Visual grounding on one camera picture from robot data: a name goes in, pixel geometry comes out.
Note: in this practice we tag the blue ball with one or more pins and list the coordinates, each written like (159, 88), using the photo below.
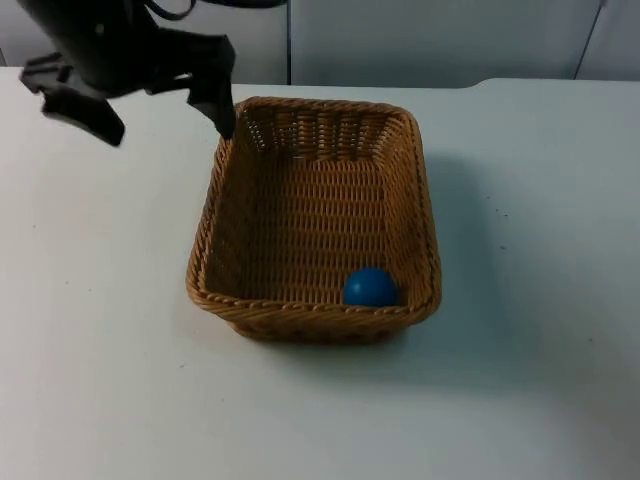
(370, 289)

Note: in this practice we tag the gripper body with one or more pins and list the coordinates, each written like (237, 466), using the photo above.
(125, 65)

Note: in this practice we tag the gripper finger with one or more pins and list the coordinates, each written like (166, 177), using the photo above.
(85, 112)
(215, 95)

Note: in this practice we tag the pale brown wicker basket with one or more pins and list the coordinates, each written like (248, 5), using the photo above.
(310, 210)

